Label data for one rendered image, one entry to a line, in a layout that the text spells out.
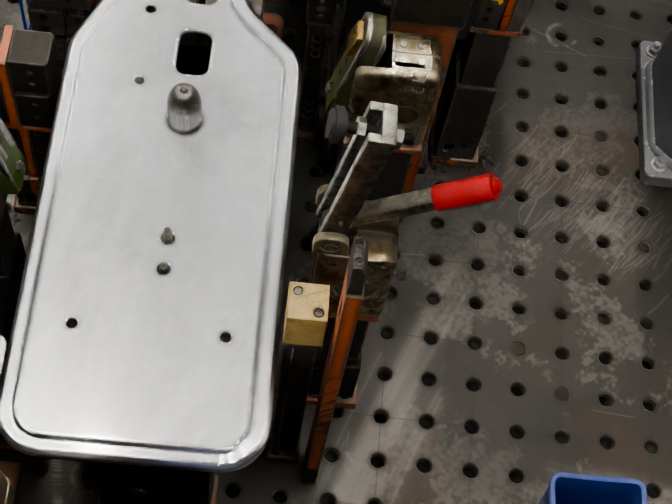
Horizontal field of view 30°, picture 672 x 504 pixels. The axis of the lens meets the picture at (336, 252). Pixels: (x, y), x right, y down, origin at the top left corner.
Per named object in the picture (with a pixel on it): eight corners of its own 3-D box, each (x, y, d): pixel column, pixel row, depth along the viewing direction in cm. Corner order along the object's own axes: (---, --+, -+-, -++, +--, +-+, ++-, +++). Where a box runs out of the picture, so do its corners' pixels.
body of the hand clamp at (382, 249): (296, 353, 138) (323, 194, 107) (357, 359, 139) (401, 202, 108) (292, 404, 135) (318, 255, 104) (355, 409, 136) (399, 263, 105)
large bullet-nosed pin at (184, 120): (170, 112, 118) (168, 71, 112) (203, 116, 118) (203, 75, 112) (166, 140, 116) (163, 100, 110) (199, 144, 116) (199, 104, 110)
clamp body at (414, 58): (312, 205, 147) (343, 5, 114) (408, 215, 148) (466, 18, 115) (306, 275, 143) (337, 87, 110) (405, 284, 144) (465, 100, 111)
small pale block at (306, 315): (268, 429, 134) (288, 279, 102) (301, 432, 134) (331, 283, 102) (265, 461, 132) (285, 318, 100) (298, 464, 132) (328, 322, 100)
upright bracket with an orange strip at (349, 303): (304, 455, 133) (354, 233, 89) (317, 456, 133) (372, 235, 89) (302, 482, 131) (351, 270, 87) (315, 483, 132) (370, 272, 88)
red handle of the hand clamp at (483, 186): (319, 193, 105) (495, 155, 98) (331, 206, 107) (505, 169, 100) (316, 237, 103) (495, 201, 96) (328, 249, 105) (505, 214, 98)
